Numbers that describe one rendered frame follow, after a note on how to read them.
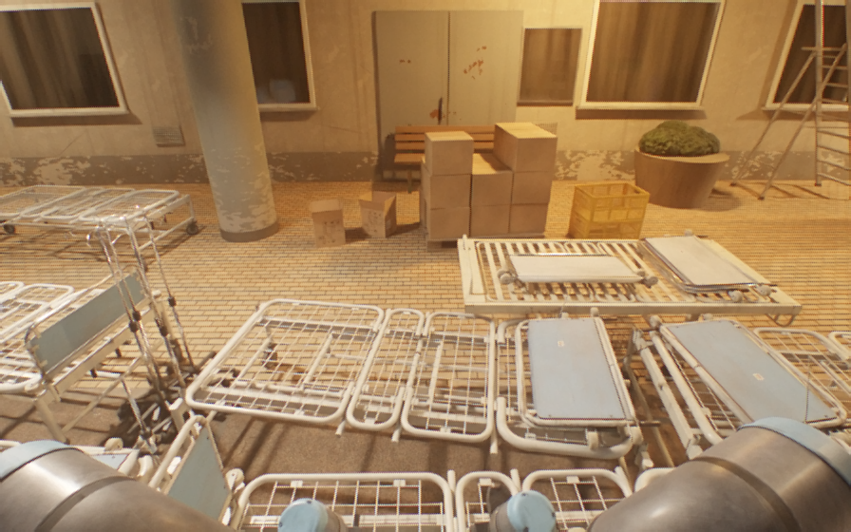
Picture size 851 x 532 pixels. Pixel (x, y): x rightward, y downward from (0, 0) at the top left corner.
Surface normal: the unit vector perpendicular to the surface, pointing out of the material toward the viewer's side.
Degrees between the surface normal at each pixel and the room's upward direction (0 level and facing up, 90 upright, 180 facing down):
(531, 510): 19
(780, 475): 5
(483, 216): 90
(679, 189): 101
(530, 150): 90
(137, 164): 90
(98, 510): 15
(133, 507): 33
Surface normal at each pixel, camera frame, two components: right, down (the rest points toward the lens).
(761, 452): -0.12, -0.96
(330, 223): 0.30, 0.46
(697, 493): -0.50, -0.80
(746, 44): 0.00, 0.46
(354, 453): 0.00, -0.89
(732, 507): -0.23, -0.73
